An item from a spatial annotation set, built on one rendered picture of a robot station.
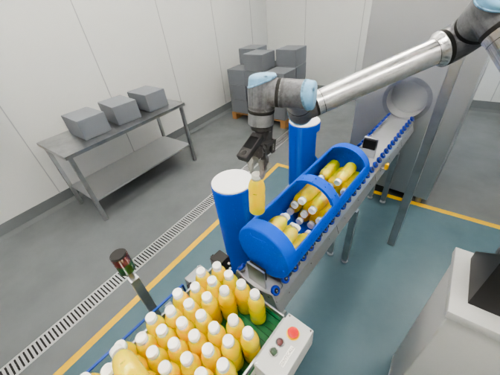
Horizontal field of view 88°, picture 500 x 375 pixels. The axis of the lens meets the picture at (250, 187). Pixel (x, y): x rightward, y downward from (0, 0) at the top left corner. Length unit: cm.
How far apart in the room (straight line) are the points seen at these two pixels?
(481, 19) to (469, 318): 90
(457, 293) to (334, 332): 117
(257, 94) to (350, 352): 183
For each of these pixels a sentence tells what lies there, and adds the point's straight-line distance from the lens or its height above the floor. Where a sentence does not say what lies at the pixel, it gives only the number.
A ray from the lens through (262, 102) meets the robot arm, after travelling 87.
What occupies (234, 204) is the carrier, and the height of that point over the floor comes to 95.
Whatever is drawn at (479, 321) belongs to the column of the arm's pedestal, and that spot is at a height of 110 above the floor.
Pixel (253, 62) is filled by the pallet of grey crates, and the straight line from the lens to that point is 472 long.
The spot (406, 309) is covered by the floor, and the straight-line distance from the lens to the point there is 246.
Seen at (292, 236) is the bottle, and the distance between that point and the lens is 118.
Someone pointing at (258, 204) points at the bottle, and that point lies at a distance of 106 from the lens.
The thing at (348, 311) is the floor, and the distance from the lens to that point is 232.
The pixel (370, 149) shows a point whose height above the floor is 99.
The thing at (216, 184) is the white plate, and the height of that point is 104.
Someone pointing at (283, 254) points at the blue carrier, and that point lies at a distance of 107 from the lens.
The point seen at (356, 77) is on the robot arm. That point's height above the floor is 175.
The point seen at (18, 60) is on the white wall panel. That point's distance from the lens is 386.
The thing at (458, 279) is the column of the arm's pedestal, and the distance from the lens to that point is 127.
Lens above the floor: 202
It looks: 37 degrees down
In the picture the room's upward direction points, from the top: 7 degrees counter-clockwise
